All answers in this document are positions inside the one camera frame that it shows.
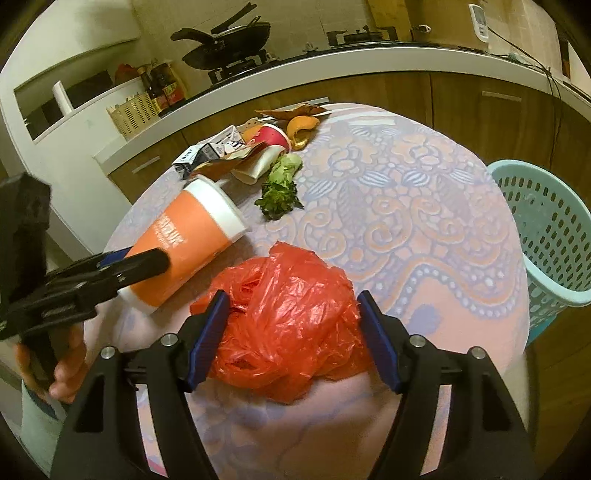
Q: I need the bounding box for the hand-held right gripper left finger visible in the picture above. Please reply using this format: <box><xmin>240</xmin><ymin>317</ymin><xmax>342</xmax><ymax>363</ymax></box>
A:
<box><xmin>50</xmin><ymin>290</ymin><xmax>230</xmax><ymax>480</ymax></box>

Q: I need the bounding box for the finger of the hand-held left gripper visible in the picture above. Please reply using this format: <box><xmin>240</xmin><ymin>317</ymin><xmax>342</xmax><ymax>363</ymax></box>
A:
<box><xmin>95</xmin><ymin>249</ymin><xmax>171</xmax><ymax>301</ymax></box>
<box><xmin>46</xmin><ymin>248</ymin><xmax>132</xmax><ymax>282</ymax></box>

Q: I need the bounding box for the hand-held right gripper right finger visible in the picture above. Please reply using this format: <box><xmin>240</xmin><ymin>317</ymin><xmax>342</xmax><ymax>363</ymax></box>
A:
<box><xmin>356</xmin><ymin>291</ymin><xmax>539</xmax><ymax>480</ymax></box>

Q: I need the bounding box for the orange paper cup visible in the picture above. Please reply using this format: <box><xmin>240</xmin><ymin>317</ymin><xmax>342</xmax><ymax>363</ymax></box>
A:
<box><xmin>121</xmin><ymin>175</ymin><xmax>250</xmax><ymax>317</ymax></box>

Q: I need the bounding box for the red plastic bag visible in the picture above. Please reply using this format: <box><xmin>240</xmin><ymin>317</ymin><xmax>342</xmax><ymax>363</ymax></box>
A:
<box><xmin>190</xmin><ymin>241</ymin><xmax>377</xmax><ymax>406</ymax></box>

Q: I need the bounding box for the brown foil wrapper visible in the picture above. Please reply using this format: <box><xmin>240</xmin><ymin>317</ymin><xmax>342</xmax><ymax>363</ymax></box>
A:
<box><xmin>196</xmin><ymin>143</ymin><xmax>269</xmax><ymax>182</ymax></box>

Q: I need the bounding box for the green leafy vegetable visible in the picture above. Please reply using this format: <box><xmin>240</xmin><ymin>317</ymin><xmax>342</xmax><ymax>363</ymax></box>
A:
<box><xmin>255</xmin><ymin>154</ymin><xmax>305</xmax><ymax>221</ymax></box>

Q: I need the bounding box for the red paper cup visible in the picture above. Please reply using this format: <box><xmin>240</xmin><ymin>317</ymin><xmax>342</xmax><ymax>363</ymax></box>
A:
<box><xmin>231</xmin><ymin>124</ymin><xmax>293</xmax><ymax>185</ymax></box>

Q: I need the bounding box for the light blue plastic basket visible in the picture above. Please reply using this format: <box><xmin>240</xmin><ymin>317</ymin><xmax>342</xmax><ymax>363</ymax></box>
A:
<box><xmin>487</xmin><ymin>159</ymin><xmax>591</xmax><ymax>347</ymax></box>

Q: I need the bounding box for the person's left hand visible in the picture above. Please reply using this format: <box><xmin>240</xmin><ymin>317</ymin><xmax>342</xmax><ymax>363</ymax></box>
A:
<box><xmin>14</xmin><ymin>330</ymin><xmax>89</xmax><ymax>403</ymax></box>

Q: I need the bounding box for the pink patterned tablecloth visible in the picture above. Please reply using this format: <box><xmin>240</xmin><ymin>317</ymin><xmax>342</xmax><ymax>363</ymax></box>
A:
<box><xmin>83</xmin><ymin>102</ymin><xmax>529</xmax><ymax>480</ymax></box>

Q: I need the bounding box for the white shelf unit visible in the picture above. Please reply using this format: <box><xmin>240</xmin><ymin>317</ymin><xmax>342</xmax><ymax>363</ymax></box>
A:
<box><xmin>0</xmin><ymin>39</ymin><xmax>195</xmax><ymax>232</ymax></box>

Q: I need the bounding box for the beige woven basket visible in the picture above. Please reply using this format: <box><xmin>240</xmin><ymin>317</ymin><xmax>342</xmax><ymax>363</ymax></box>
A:
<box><xmin>107</xmin><ymin>92</ymin><xmax>160</xmax><ymax>138</ymax></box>

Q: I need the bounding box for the dark sauce bottle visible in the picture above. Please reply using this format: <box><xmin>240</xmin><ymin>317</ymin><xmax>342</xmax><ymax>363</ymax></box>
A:
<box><xmin>139</xmin><ymin>66</ymin><xmax>162</xmax><ymax>116</ymax></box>

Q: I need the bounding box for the wooden kitchen cabinet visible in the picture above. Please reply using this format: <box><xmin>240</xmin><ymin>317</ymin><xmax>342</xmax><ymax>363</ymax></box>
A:
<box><xmin>108</xmin><ymin>71</ymin><xmax>591</xmax><ymax>204</ymax></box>

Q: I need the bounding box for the black frying pan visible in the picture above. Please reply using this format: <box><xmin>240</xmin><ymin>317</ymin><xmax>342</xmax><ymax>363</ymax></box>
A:
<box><xmin>171</xmin><ymin>4</ymin><xmax>259</xmax><ymax>51</ymax></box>

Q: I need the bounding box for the black wok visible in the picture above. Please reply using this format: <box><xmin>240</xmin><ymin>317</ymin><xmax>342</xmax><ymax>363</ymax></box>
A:
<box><xmin>182</xmin><ymin>21</ymin><xmax>272</xmax><ymax>70</ymax></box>

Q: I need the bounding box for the white kitchen countertop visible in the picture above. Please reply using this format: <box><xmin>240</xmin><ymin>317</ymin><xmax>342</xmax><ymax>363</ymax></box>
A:
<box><xmin>95</xmin><ymin>44</ymin><xmax>591</xmax><ymax>176</ymax></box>

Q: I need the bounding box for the black gas stove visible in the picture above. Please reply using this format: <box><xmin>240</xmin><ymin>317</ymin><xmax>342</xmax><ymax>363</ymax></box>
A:
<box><xmin>187</xmin><ymin>25</ymin><xmax>490</xmax><ymax>104</ymax></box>

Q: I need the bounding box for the beige rice cooker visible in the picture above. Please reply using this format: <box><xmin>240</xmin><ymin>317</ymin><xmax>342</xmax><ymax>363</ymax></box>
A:
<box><xmin>411</xmin><ymin>0</ymin><xmax>485</xmax><ymax>51</ymax></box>

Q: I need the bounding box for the white digital device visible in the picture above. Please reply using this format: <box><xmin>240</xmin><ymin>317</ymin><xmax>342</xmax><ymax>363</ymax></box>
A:
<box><xmin>468</xmin><ymin>4</ymin><xmax>489</xmax><ymax>42</ymax></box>

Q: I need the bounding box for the black cable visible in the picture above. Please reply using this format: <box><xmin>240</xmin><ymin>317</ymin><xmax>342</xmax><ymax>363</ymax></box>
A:
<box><xmin>487</xmin><ymin>25</ymin><xmax>565</xmax><ymax>162</ymax></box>

